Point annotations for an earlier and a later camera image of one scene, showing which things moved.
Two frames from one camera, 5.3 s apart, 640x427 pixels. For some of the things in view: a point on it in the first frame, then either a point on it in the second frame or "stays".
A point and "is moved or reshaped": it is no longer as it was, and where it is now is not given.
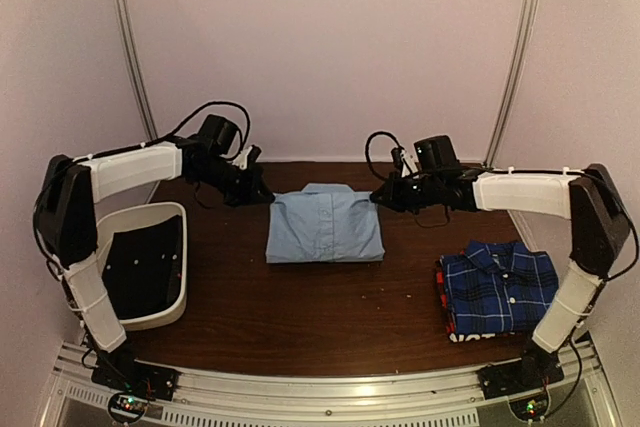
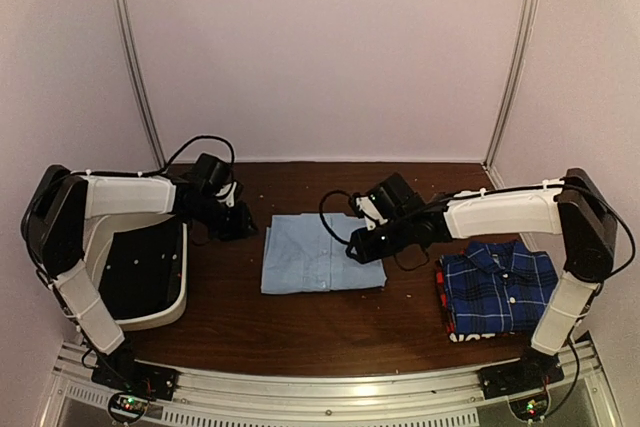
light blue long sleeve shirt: x=324 y=223 is moved or reshaped
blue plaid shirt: x=499 y=288 stays
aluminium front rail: x=433 y=398 stays
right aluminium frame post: x=527 y=30 stays
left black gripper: x=249 y=194 to x=239 y=228
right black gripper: x=392 y=196 to x=366 y=247
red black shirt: x=444 y=299 stays
